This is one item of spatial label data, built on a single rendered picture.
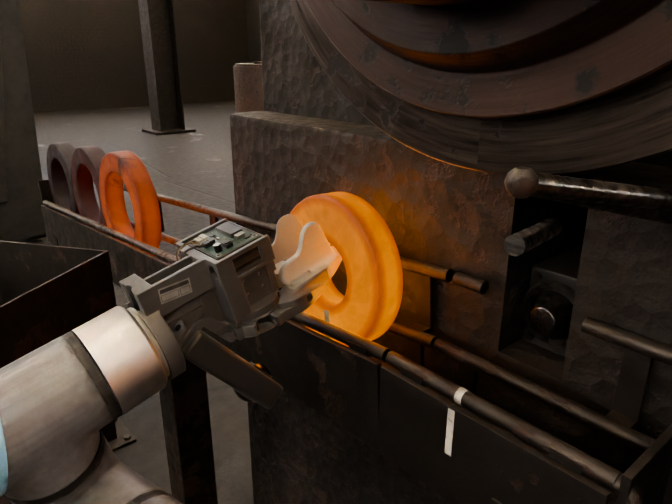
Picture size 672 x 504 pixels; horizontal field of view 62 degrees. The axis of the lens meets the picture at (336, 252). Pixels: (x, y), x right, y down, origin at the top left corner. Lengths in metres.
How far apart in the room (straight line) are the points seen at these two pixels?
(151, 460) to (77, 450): 1.08
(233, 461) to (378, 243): 1.06
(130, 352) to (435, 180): 0.30
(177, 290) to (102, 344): 0.07
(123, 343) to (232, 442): 1.13
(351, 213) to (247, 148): 0.29
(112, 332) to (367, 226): 0.23
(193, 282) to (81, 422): 0.13
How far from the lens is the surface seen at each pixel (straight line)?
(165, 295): 0.45
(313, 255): 0.51
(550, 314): 0.50
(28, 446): 0.44
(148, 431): 1.64
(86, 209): 1.24
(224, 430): 1.59
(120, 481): 0.49
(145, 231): 0.93
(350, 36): 0.42
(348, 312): 0.54
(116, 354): 0.44
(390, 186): 0.56
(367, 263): 0.51
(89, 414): 0.44
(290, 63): 0.76
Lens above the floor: 0.95
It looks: 20 degrees down
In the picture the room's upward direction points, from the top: straight up
